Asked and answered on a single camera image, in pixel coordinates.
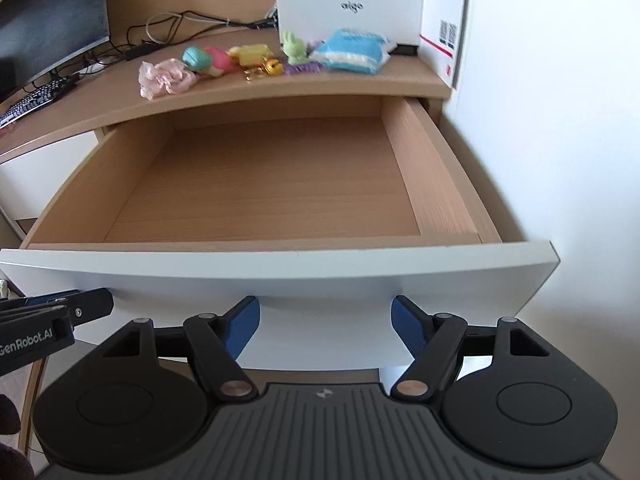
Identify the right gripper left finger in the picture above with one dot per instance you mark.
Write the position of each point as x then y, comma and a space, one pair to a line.
216, 342

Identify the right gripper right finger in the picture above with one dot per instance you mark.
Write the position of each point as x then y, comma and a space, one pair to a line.
434, 341

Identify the white desk drawer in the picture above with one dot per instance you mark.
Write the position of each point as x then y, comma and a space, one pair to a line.
324, 209

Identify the pink plastic scrunchie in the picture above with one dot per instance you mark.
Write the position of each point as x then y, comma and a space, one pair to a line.
167, 77

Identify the pink teal snail toy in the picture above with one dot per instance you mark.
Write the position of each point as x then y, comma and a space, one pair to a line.
208, 61

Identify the yellow bell keychain toy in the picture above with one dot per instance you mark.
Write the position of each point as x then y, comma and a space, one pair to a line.
256, 61

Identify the green bunny toy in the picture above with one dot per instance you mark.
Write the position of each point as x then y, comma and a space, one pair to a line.
294, 49

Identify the blue white zip bag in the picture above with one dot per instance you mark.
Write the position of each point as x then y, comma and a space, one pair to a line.
354, 51

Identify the purple plush small toy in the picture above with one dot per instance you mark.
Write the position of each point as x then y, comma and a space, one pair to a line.
313, 45

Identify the black keyboard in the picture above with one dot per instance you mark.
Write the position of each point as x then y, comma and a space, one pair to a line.
39, 98

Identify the black computer monitor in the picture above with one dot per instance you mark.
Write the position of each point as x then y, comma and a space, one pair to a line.
40, 35

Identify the white red cardboard box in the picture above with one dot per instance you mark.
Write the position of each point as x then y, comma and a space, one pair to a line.
441, 37

